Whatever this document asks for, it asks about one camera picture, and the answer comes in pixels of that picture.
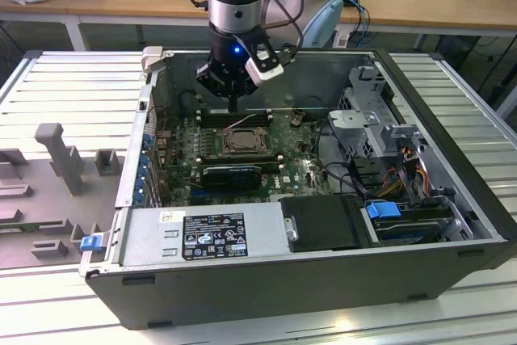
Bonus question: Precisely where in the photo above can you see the silver power supply unit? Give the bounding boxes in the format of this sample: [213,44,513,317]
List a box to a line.
[120,204,292,267]

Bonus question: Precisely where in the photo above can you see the silver CPU plate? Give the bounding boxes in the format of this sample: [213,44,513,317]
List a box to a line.
[232,131,260,149]

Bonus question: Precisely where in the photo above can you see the black graphics card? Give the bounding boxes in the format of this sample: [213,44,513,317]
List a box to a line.
[201,165,263,191]

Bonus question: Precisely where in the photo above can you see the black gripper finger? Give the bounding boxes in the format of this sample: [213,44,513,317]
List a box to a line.
[196,60,234,113]
[233,76,259,113]

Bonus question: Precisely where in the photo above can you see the black round capacitor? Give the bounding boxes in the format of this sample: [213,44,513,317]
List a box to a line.
[179,91,198,115]

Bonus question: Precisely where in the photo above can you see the green motherboard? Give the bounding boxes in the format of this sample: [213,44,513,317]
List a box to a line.
[161,112,336,207]

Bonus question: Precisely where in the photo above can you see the CPU socket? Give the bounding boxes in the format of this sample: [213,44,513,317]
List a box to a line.
[220,125,271,158]

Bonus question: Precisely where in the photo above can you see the blue cable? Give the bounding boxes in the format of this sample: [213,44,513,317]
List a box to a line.
[343,0,372,36]

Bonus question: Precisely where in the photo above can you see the grey parts rack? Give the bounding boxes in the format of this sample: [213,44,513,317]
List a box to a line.
[0,122,127,269]

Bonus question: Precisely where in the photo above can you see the black wire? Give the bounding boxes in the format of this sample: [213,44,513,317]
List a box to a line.
[317,118,367,196]

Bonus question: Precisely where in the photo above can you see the orange yellow wire bundle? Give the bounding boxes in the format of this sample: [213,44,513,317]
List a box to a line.
[381,149,430,197]

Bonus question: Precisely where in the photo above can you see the black RAM slot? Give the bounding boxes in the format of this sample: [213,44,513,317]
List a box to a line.
[197,154,280,164]
[200,161,284,172]
[200,108,274,120]
[200,117,272,128]

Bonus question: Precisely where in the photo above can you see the black open PC case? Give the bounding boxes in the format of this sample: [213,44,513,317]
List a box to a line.
[78,46,517,332]

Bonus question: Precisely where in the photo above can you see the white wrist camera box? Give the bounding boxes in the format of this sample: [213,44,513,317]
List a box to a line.
[244,40,284,87]

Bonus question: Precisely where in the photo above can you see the blue disk carrier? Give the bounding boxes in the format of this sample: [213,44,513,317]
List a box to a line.
[365,200,442,246]

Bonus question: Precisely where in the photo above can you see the grey case latch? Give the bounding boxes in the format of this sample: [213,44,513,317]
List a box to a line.
[141,46,165,76]

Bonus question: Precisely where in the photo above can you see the metal drive cage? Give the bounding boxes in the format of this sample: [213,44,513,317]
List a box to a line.
[326,65,429,160]

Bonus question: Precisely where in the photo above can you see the black plastic shroud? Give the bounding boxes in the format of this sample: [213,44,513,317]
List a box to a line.
[278,194,371,253]

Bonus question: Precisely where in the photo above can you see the metal socket cover frame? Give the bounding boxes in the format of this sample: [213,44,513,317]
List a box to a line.
[221,126,268,156]

